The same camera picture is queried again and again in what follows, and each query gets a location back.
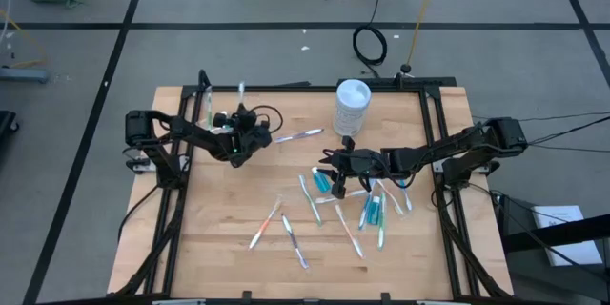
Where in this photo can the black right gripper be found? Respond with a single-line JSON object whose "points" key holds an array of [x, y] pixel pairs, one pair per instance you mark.
{"points": [[357, 162]]}

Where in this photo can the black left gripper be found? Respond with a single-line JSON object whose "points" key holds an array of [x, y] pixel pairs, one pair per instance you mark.
{"points": [[248, 128]]}

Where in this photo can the pale orange toothbrush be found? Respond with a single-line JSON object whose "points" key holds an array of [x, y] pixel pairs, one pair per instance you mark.
{"points": [[355, 194]]}

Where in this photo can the green white toothbrush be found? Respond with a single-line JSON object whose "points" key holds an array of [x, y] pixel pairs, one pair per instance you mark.
{"points": [[310, 200]]}

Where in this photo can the blue toothbrush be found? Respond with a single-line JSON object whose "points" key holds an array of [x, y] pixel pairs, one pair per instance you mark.
{"points": [[364, 212], [406, 197]]}

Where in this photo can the orange teal toothbrush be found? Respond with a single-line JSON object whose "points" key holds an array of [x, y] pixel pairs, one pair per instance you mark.
{"points": [[350, 232]]}

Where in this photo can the orange white toothbrush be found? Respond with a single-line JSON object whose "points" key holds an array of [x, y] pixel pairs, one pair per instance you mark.
{"points": [[393, 200], [264, 225]]}

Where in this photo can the navy white toothbrush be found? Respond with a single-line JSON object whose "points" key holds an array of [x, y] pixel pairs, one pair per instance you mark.
{"points": [[293, 238]]}

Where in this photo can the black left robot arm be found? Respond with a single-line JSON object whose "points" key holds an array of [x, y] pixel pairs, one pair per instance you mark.
{"points": [[190, 131]]}

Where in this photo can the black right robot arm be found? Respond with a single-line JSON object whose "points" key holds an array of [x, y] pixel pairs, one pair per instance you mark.
{"points": [[453, 145]]}

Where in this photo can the clear acrylic organizer box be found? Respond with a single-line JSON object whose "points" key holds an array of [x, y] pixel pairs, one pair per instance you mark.
{"points": [[206, 129]]}

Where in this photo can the white wipes canister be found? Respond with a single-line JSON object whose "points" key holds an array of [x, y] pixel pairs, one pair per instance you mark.
{"points": [[352, 100]]}

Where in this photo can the dark equipment stand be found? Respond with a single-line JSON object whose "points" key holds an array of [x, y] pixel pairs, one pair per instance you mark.
{"points": [[534, 240]]}

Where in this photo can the grey metal foot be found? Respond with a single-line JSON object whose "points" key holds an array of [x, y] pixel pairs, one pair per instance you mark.
{"points": [[24, 75]]}

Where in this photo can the white paper booklet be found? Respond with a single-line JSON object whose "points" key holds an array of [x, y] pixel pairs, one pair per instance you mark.
{"points": [[557, 214]]}

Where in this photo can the black chair base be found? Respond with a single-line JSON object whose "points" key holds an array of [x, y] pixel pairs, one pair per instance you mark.
{"points": [[7, 126]]}

